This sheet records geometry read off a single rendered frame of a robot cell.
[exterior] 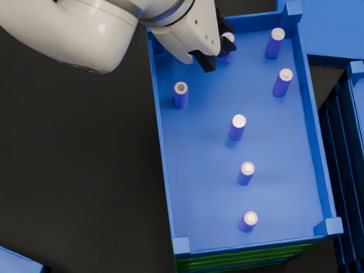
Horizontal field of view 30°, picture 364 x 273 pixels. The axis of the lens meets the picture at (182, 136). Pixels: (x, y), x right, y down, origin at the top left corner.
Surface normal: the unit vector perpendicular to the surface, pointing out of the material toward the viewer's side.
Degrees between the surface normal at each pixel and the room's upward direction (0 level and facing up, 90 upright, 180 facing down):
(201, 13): 66
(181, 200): 0
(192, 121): 0
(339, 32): 0
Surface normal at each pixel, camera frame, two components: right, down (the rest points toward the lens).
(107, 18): 0.45, 0.08
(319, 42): 0.00, -0.25
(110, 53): 0.71, 0.46
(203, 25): 0.90, -0.07
